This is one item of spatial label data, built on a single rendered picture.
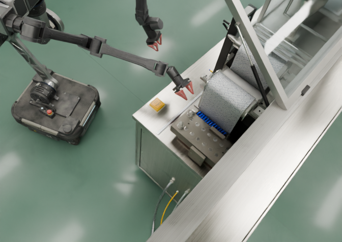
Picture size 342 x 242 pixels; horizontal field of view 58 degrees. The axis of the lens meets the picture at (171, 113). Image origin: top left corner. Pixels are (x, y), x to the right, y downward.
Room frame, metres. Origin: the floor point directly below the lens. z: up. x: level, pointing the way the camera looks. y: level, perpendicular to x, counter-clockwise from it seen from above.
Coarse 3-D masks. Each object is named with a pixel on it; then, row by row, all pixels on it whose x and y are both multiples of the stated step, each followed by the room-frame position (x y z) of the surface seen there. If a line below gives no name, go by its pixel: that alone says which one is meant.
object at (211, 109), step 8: (208, 96) 0.96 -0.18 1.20; (200, 104) 0.97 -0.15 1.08; (208, 104) 0.95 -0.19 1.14; (216, 104) 0.93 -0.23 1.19; (208, 112) 0.94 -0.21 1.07; (216, 112) 0.92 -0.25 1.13; (224, 112) 0.90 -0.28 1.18; (216, 120) 0.91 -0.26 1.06; (224, 120) 0.88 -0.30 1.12; (232, 120) 0.86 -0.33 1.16; (224, 128) 0.87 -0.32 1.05; (232, 128) 0.85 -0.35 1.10
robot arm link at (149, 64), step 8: (104, 40) 1.15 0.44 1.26; (104, 48) 1.11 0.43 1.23; (112, 48) 1.12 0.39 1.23; (96, 56) 1.08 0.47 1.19; (112, 56) 1.09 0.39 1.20; (120, 56) 1.10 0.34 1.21; (128, 56) 1.10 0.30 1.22; (136, 56) 1.11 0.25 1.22; (136, 64) 1.08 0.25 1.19; (144, 64) 1.09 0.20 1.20; (152, 64) 1.09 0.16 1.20; (160, 64) 1.10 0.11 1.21; (160, 72) 1.07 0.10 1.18
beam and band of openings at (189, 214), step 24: (264, 120) 0.59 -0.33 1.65; (240, 144) 0.48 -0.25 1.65; (264, 144) 0.50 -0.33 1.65; (216, 168) 0.38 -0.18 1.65; (240, 168) 0.40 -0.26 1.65; (192, 192) 0.29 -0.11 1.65; (216, 192) 0.30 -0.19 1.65; (168, 216) 0.20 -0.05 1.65; (192, 216) 0.22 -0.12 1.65; (168, 240) 0.14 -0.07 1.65
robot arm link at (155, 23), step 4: (148, 16) 1.41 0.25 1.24; (140, 20) 1.35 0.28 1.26; (148, 20) 1.37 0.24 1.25; (152, 20) 1.36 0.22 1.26; (156, 20) 1.36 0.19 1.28; (160, 20) 1.38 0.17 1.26; (140, 24) 1.35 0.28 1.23; (144, 24) 1.34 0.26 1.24; (152, 24) 1.35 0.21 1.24; (156, 24) 1.35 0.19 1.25; (160, 24) 1.36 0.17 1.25; (152, 28) 1.35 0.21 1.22; (156, 28) 1.34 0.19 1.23; (160, 28) 1.35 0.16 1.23
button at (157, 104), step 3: (156, 99) 1.05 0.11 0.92; (159, 99) 1.05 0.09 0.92; (153, 102) 1.02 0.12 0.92; (156, 102) 1.02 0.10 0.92; (159, 102) 1.03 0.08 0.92; (162, 102) 1.03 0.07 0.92; (150, 105) 1.00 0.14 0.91; (153, 105) 1.00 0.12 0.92; (156, 105) 1.00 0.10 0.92; (159, 105) 1.01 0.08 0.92; (162, 105) 1.01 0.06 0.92; (153, 108) 0.99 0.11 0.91; (156, 108) 0.98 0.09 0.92; (159, 108) 0.99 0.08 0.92; (156, 111) 0.97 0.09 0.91
